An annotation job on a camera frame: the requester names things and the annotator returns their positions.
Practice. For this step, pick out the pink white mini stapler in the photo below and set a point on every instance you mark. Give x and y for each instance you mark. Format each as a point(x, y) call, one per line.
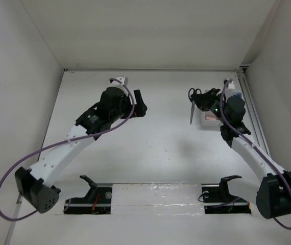
point(210, 117)

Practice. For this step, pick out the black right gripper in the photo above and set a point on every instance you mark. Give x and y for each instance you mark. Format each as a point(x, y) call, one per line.
point(203, 100)

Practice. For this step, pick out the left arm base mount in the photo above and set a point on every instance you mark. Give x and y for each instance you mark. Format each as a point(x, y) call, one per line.
point(96, 201)

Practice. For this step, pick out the black handled scissors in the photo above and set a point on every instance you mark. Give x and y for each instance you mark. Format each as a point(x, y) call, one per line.
point(191, 92)

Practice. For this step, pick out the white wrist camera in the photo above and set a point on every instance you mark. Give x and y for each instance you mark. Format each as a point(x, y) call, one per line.
point(229, 87)
point(119, 82)

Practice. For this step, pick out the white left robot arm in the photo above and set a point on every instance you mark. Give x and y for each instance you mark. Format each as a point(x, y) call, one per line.
point(36, 183)

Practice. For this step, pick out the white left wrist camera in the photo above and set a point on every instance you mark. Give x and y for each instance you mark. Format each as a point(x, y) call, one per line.
point(119, 82)

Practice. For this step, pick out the white compartment organizer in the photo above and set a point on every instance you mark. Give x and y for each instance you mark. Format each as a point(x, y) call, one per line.
point(210, 123)

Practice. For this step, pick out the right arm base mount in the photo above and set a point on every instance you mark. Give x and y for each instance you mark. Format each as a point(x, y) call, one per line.
point(218, 200)

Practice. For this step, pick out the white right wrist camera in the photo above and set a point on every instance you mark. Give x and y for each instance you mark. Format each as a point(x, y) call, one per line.
point(229, 87)

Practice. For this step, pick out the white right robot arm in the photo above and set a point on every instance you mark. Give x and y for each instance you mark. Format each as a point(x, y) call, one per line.
point(273, 194)

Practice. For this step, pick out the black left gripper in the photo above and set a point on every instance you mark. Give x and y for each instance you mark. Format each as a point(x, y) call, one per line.
point(140, 108)

